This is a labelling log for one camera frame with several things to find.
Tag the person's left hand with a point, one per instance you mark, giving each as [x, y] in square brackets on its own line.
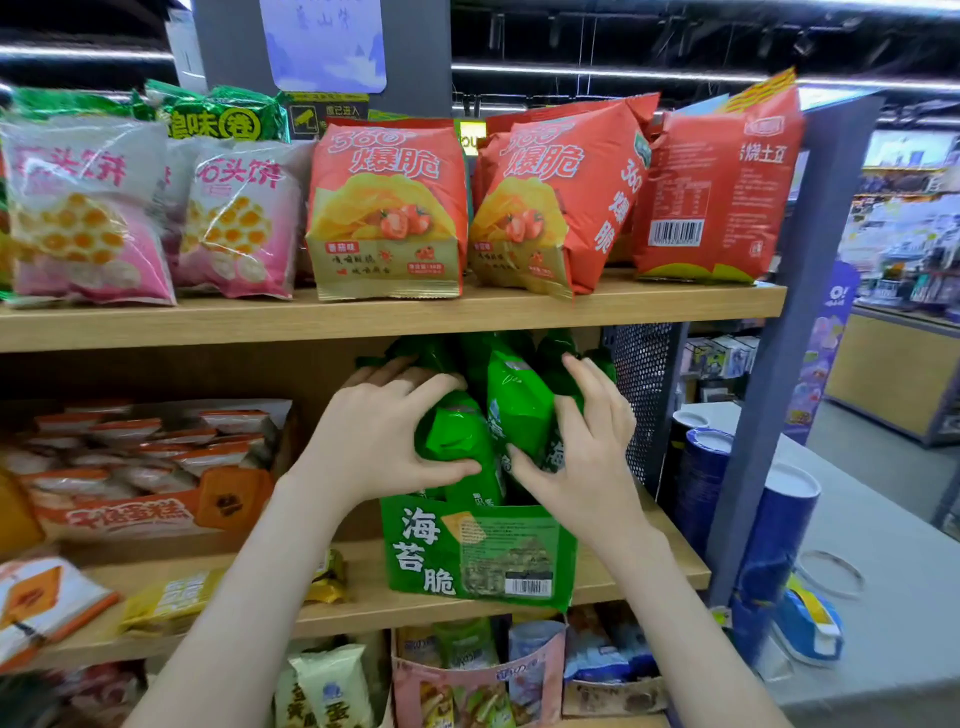
[367, 450]

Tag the person's right hand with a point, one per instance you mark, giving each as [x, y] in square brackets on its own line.
[592, 480]

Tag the person's left thumb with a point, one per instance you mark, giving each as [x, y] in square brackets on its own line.
[442, 475]

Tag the person's left middle finger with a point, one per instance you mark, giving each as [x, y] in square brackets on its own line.
[390, 372]

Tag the person's right middle finger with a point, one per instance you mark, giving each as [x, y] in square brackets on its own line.
[589, 386]

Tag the person's right thumb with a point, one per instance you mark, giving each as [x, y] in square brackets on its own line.
[529, 469]

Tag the green seaweed snack packet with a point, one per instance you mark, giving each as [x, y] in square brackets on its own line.
[461, 439]
[517, 405]
[420, 352]
[559, 360]

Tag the person's right forearm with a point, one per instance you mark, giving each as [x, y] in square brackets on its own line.
[675, 637]

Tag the person's left forearm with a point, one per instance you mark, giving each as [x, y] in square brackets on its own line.
[255, 600]

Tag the black mesh side panel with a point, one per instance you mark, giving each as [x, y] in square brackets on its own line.
[645, 390]

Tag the wooden shelf board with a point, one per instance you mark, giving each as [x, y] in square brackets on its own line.
[360, 592]
[375, 311]

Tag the green cardboard display box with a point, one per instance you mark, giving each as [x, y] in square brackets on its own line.
[480, 555]

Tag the black cylindrical canister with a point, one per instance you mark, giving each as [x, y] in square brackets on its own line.
[684, 431]

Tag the blue cylindrical canister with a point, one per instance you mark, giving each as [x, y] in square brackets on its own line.
[701, 480]
[772, 540]

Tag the small yellow snack packet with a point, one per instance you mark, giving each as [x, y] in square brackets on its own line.
[328, 579]

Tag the orange tomato chip bag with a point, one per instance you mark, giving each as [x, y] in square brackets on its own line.
[555, 195]
[386, 210]

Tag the pink cardboard display box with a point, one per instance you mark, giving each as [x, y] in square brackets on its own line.
[480, 686]

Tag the pink white biscuit bag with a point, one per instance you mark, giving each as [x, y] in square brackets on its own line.
[82, 210]
[240, 217]

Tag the brown cardboard display box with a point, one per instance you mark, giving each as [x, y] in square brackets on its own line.
[611, 675]

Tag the orange potato snack bag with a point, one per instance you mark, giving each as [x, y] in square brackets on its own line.
[712, 187]

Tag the purple standing banner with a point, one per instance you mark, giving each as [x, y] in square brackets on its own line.
[821, 345]

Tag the white green egg snack packet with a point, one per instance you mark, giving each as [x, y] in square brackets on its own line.
[330, 686]

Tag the pile of wrapped cakes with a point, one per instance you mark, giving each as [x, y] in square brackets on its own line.
[127, 450]

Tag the orange cake display box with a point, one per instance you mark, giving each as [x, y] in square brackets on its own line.
[150, 510]

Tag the wooden shop counter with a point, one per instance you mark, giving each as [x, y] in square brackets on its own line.
[892, 367]

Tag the green yellow snack bag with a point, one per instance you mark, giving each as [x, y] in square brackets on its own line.
[67, 103]
[217, 112]

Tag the grey pillar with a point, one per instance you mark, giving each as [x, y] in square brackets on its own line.
[405, 52]

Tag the blue tape dispenser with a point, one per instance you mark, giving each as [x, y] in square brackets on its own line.
[810, 622]

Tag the ceiling light strip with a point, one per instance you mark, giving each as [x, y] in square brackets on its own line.
[82, 52]
[675, 76]

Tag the blue white paper sign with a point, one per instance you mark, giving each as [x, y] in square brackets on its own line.
[322, 41]

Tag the orange white snack packet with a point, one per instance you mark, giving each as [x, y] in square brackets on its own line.
[45, 600]

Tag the grey shelf post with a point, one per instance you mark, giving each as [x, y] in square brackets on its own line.
[795, 315]

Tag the black yellow camera sticker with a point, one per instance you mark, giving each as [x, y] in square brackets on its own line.
[326, 112]

